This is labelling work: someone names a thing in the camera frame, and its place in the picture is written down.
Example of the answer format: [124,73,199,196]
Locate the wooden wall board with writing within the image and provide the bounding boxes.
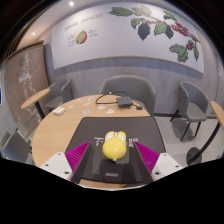
[3,42,51,138]

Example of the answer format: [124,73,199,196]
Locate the grey upholstered chair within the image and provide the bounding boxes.
[44,78,75,113]
[169,80,210,142]
[0,130,33,164]
[99,74,157,117]

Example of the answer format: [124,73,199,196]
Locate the ceiling spotlights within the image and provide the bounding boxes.
[30,1,75,37]

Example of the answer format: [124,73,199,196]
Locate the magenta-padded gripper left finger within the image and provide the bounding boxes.
[38,140,93,184]

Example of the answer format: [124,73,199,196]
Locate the coffee plant wall mural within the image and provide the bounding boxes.
[50,1,205,74]

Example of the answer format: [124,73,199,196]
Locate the small round wooden side table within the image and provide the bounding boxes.
[20,87,52,120]
[185,100,224,167]

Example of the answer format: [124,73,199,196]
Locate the flat black device box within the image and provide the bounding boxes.
[115,95,134,108]

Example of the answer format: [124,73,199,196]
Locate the black cable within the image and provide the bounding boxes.
[95,91,129,105]

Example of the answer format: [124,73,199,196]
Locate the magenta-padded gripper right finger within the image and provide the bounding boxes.
[132,141,185,184]

